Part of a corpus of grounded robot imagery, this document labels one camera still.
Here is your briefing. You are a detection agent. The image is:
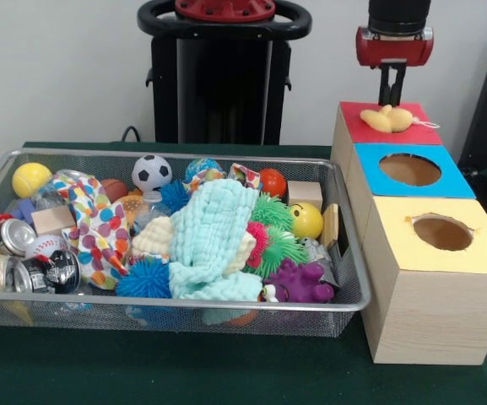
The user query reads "black power cable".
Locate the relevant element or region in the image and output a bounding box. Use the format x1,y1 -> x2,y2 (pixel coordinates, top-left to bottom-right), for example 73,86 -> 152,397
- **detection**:
121,125 -> 143,144

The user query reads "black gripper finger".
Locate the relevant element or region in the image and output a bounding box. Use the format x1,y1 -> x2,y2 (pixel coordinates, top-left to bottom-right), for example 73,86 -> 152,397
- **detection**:
376,62 -> 392,107
390,63 -> 408,107

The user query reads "metal mesh bin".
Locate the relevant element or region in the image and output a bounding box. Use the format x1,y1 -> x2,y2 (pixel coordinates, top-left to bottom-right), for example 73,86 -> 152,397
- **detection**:
0,147 -> 373,338

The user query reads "cream fleece cloth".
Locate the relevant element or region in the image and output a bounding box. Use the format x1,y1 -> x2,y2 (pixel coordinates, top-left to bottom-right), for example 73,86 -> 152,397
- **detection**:
131,217 -> 256,273

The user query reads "dark green table cloth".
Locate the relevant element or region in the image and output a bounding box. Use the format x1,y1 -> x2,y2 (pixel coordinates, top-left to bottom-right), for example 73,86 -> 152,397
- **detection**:
0,141 -> 487,405

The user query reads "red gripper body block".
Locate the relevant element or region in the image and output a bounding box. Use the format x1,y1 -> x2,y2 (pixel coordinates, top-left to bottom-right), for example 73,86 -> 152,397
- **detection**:
354,25 -> 435,69

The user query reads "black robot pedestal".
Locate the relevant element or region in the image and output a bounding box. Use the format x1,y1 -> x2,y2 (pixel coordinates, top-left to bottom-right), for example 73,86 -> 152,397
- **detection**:
137,0 -> 314,147

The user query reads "pink spiky ball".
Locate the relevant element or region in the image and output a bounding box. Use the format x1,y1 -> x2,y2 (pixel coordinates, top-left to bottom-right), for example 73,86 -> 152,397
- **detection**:
246,222 -> 270,262

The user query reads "large blue spiky ball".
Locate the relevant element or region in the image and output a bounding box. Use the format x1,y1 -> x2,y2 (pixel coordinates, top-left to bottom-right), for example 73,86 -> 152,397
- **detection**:
115,257 -> 173,300

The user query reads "purple spiky monster toy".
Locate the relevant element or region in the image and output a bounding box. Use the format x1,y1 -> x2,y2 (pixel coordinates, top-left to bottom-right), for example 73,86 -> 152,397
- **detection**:
262,257 -> 336,304

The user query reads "mint green muslin cloth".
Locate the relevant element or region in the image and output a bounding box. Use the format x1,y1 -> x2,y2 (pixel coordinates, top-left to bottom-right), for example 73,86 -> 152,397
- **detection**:
167,179 -> 263,326

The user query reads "wooden three-hole box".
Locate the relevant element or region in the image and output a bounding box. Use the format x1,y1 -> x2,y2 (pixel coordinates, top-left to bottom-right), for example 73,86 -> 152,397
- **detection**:
330,100 -> 487,366

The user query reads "white baseball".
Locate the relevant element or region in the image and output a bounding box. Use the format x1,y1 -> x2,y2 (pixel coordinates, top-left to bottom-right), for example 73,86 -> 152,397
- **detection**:
24,234 -> 68,259

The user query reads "yellow duck plush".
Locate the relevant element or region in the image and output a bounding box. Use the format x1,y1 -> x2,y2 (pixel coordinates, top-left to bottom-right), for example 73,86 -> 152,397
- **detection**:
360,104 -> 441,134

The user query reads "black and white soccer ball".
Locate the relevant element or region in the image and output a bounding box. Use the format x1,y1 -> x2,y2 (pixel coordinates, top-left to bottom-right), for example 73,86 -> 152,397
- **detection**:
131,154 -> 173,190

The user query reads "yellow tennis ball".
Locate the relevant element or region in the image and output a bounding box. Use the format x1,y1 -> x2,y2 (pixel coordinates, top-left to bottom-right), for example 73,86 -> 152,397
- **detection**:
11,162 -> 53,199

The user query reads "green spiky ball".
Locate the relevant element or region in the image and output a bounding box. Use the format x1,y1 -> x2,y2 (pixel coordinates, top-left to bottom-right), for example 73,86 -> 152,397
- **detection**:
249,193 -> 295,231

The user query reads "yellow smiley ball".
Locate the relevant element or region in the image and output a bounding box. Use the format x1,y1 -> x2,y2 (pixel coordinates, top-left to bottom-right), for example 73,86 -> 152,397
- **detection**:
288,201 -> 324,238

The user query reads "orange-red smooth ball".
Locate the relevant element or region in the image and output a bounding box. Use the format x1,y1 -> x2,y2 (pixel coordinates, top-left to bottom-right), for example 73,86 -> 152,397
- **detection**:
258,167 -> 288,197

